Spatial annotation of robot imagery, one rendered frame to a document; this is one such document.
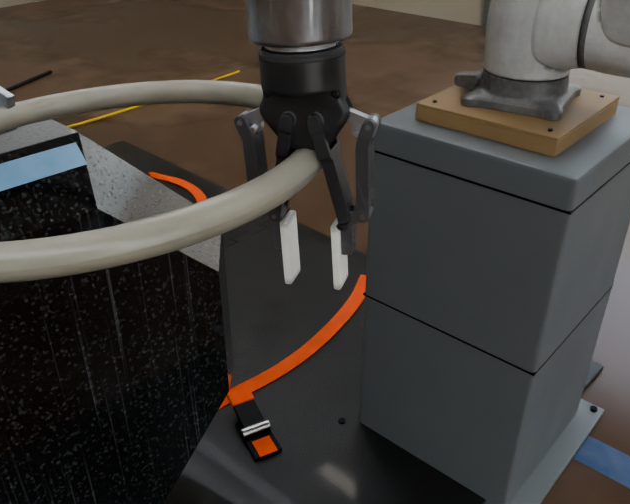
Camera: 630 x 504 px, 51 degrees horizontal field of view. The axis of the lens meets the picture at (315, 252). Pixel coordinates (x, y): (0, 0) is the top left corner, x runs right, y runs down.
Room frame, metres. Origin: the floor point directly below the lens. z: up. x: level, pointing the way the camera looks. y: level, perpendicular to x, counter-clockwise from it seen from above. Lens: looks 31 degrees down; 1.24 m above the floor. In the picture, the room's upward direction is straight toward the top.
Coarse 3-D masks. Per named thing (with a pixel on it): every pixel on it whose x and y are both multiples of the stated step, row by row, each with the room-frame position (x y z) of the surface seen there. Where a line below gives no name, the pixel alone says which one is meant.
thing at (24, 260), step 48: (48, 96) 0.84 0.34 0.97; (96, 96) 0.85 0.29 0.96; (144, 96) 0.86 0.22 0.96; (192, 96) 0.85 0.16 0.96; (240, 96) 0.81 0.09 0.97; (240, 192) 0.48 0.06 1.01; (288, 192) 0.51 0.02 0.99; (48, 240) 0.41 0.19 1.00; (96, 240) 0.41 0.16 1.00; (144, 240) 0.42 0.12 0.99; (192, 240) 0.44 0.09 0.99
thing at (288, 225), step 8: (288, 216) 0.58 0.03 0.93; (280, 224) 0.57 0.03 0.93; (288, 224) 0.57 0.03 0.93; (296, 224) 0.59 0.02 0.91; (280, 232) 0.57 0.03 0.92; (288, 232) 0.57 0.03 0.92; (296, 232) 0.59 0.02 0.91; (288, 240) 0.57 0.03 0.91; (296, 240) 0.59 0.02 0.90; (288, 248) 0.56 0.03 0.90; (296, 248) 0.58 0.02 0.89; (288, 256) 0.56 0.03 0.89; (296, 256) 0.58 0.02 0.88; (288, 264) 0.56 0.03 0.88; (296, 264) 0.58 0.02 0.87; (288, 272) 0.56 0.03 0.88; (296, 272) 0.58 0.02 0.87; (288, 280) 0.56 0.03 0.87
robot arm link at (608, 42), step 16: (592, 0) 1.11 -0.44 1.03; (608, 0) 1.07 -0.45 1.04; (624, 0) 1.04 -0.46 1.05; (592, 16) 1.10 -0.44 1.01; (608, 16) 1.07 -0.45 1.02; (624, 16) 1.04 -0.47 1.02; (592, 32) 1.09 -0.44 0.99; (608, 32) 1.07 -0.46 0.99; (624, 32) 1.05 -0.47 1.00; (592, 48) 1.09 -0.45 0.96; (608, 48) 1.07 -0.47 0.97; (624, 48) 1.06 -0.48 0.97; (592, 64) 1.11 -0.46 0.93; (608, 64) 1.08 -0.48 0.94; (624, 64) 1.07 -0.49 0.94
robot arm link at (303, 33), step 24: (264, 0) 0.55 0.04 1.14; (288, 0) 0.54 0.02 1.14; (312, 0) 0.54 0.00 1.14; (336, 0) 0.55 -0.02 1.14; (264, 24) 0.55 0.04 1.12; (288, 24) 0.54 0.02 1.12; (312, 24) 0.54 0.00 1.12; (336, 24) 0.55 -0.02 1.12; (288, 48) 0.55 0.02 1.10; (312, 48) 0.55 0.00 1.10
